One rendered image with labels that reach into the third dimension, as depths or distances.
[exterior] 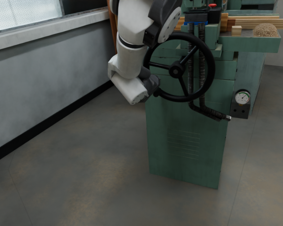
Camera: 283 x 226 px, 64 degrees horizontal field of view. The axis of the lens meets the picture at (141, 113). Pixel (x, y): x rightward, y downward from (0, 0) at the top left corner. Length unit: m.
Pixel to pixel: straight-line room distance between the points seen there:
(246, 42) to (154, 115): 0.58
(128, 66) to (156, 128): 0.79
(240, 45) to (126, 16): 0.67
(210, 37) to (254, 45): 0.20
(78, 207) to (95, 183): 0.19
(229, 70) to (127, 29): 0.69
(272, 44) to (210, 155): 0.64
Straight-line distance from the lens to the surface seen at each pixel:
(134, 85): 0.66
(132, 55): 0.52
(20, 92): 2.04
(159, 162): 1.49
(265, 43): 1.06
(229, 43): 1.06
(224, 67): 1.09
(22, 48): 2.02
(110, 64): 0.64
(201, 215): 1.40
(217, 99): 1.15
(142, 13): 0.47
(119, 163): 1.68
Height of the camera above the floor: 1.13
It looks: 31 degrees down
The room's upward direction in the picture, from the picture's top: 4 degrees counter-clockwise
